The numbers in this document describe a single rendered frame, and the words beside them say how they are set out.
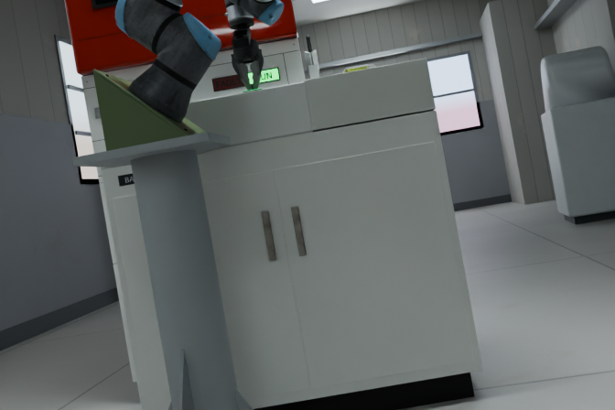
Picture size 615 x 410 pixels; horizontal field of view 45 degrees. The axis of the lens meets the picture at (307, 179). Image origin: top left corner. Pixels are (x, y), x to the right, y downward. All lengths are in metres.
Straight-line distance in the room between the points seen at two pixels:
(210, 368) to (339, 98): 0.82
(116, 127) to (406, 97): 0.81
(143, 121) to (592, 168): 5.32
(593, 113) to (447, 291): 4.72
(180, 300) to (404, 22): 10.44
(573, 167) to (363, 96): 4.70
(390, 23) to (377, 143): 9.93
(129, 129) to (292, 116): 0.52
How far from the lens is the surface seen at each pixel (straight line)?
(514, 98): 10.59
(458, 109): 11.80
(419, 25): 11.98
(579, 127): 6.70
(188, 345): 1.79
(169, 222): 1.76
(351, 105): 2.10
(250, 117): 2.11
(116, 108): 1.79
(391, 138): 2.10
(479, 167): 11.78
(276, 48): 2.77
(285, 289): 2.10
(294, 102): 2.10
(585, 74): 6.83
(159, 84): 1.80
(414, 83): 2.12
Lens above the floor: 0.64
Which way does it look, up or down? 1 degrees up
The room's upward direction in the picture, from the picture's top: 10 degrees counter-clockwise
